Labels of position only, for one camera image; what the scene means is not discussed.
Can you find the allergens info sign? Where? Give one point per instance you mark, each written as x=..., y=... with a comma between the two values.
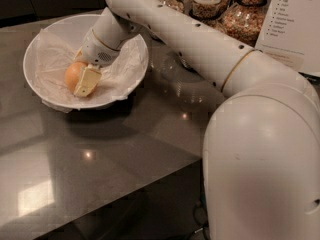
x=291, y=34

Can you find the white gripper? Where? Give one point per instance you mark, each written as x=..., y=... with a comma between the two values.
x=97, y=50

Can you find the white paper liner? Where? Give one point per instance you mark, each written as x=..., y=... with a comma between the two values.
x=54, y=56

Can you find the orange fruit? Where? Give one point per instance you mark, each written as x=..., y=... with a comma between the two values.
x=72, y=75

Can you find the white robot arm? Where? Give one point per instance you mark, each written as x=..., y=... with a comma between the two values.
x=261, y=151

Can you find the glass cereal jar middle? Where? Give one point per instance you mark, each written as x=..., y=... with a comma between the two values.
x=208, y=12

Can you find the glass cereal jar right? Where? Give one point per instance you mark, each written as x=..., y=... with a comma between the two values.
x=243, y=20

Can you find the white bowl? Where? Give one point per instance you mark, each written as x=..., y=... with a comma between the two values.
x=71, y=30

